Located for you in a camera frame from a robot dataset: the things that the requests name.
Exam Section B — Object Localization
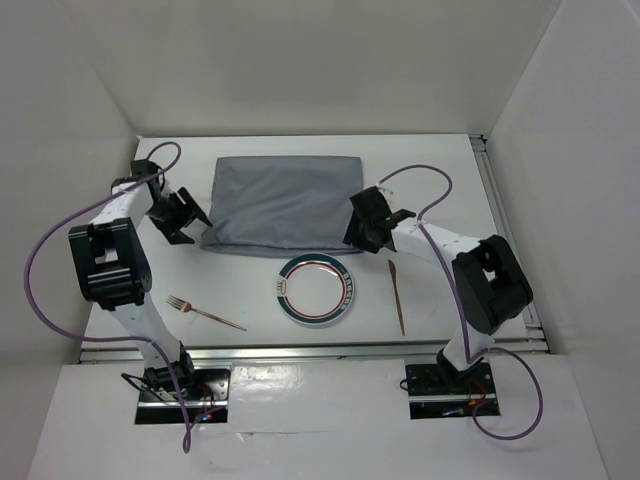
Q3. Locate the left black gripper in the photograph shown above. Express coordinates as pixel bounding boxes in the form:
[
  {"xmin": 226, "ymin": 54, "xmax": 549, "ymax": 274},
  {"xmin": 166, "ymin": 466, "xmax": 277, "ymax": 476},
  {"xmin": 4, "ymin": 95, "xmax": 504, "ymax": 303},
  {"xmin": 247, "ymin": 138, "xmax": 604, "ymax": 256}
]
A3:
[{"xmin": 144, "ymin": 186, "xmax": 209, "ymax": 245}]

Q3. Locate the grey cloth napkin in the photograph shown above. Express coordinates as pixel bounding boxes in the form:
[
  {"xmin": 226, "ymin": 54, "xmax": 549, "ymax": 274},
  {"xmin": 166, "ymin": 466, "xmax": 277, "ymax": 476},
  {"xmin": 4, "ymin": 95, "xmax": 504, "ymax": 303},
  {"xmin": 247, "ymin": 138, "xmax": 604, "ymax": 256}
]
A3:
[{"xmin": 200, "ymin": 155, "xmax": 363, "ymax": 258}]

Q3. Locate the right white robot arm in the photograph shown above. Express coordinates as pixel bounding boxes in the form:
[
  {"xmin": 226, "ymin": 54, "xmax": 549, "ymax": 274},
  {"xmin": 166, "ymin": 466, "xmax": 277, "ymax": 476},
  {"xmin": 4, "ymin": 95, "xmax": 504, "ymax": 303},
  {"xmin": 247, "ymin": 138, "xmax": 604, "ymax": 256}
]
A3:
[{"xmin": 344, "ymin": 187, "xmax": 533, "ymax": 392}]

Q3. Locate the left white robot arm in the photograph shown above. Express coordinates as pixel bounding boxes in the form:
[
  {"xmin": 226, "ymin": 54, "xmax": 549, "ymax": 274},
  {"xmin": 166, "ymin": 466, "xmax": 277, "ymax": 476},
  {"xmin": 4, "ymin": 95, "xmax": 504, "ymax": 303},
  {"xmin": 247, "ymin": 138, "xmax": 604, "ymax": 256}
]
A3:
[{"xmin": 68, "ymin": 159, "xmax": 211, "ymax": 399}]

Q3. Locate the copper knife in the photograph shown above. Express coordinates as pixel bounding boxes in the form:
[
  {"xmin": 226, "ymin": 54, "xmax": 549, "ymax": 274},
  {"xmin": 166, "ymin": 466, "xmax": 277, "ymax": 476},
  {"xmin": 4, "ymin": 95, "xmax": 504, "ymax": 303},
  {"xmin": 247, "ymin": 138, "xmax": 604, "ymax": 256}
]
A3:
[{"xmin": 387, "ymin": 259, "xmax": 406, "ymax": 337}]

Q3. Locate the white plate green red rim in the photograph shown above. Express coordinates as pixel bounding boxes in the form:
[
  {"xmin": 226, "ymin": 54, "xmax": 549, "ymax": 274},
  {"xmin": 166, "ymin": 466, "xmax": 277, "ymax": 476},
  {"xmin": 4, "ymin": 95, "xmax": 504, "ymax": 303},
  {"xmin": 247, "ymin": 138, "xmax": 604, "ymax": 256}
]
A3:
[{"xmin": 275, "ymin": 253, "xmax": 355, "ymax": 329}]

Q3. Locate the copper fork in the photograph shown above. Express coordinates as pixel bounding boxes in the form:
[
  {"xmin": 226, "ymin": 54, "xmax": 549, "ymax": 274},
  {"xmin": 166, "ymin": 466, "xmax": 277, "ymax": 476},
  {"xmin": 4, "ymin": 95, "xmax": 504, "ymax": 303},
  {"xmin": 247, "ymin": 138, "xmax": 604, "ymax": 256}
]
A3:
[{"xmin": 166, "ymin": 295, "xmax": 247, "ymax": 332}]

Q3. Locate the aluminium rail front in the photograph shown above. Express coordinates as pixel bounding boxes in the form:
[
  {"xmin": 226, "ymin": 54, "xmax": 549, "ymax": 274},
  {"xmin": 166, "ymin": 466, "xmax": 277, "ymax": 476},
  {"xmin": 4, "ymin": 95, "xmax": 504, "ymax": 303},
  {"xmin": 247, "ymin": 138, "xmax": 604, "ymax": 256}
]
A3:
[{"xmin": 79, "ymin": 339, "xmax": 550, "ymax": 364}]

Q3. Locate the aluminium rail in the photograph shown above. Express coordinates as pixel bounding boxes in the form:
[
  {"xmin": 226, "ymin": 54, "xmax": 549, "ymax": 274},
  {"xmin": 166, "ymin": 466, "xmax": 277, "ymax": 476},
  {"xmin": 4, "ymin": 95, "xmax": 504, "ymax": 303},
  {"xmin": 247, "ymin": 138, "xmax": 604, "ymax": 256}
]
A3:
[
  {"xmin": 468, "ymin": 133, "xmax": 546, "ymax": 346},
  {"xmin": 79, "ymin": 339, "xmax": 550, "ymax": 364}
]

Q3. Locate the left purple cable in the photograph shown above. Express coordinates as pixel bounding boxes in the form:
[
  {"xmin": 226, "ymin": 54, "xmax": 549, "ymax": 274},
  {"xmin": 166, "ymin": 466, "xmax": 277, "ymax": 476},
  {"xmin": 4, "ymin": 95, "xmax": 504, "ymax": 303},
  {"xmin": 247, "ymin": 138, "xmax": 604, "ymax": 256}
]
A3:
[{"xmin": 22, "ymin": 141, "xmax": 201, "ymax": 454}]

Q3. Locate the purple cable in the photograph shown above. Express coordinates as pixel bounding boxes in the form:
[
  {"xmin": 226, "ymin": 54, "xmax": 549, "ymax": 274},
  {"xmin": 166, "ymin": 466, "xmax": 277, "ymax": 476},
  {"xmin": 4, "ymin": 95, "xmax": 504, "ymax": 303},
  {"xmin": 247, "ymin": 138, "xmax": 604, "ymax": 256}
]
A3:
[
  {"xmin": 22, "ymin": 141, "xmax": 201, "ymax": 454},
  {"xmin": 377, "ymin": 163, "xmax": 545, "ymax": 441}
]

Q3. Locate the aluminium rail right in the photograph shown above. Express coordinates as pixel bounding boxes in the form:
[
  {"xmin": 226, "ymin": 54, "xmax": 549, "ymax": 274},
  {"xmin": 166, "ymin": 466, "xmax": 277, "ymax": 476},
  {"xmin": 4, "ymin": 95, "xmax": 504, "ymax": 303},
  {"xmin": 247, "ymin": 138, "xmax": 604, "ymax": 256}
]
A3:
[{"xmin": 468, "ymin": 133, "xmax": 546, "ymax": 346}]

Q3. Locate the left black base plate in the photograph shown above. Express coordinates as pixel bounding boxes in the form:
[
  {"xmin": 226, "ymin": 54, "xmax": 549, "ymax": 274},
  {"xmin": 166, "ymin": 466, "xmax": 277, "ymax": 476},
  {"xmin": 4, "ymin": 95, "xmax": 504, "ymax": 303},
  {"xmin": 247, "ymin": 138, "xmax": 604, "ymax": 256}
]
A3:
[{"xmin": 121, "ymin": 367, "xmax": 231, "ymax": 425}]

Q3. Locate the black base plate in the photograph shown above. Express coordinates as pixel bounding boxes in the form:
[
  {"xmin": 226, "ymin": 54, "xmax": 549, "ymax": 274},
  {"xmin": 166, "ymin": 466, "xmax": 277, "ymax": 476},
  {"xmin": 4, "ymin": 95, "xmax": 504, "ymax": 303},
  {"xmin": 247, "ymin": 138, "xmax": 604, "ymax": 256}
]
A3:
[
  {"xmin": 121, "ymin": 367, "xmax": 231, "ymax": 425},
  {"xmin": 399, "ymin": 362, "xmax": 501, "ymax": 420}
]

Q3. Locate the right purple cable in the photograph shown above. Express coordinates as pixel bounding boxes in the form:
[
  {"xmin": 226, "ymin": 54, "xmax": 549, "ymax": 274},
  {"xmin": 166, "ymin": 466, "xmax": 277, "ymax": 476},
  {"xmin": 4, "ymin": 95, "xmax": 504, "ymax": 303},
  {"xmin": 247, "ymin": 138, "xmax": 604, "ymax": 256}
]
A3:
[{"xmin": 377, "ymin": 163, "xmax": 545, "ymax": 441}]

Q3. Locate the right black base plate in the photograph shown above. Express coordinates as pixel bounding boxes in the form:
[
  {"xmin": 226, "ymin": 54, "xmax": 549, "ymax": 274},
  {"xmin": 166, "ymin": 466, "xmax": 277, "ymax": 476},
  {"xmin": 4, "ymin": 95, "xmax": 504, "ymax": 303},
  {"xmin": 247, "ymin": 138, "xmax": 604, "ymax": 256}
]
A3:
[{"xmin": 399, "ymin": 362, "xmax": 501, "ymax": 420}]

